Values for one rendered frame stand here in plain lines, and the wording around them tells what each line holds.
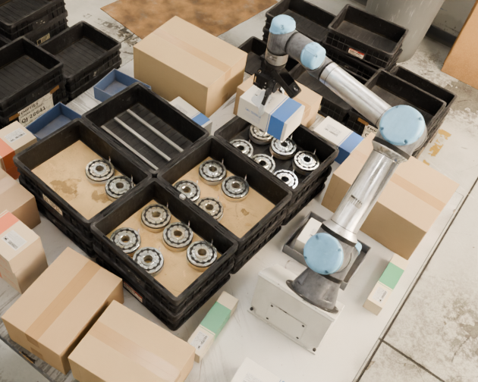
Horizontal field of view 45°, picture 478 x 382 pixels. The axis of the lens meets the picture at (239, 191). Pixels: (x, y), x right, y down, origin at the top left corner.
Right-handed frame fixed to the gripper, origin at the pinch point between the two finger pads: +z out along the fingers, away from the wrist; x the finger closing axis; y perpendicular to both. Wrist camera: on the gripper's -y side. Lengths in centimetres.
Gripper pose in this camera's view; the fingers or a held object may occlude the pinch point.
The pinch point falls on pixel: (271, 107)
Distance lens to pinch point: 207.4
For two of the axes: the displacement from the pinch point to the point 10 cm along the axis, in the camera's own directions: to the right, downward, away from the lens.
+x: -5.7, 6.0, -5.6
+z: -1.1, 6.2, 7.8
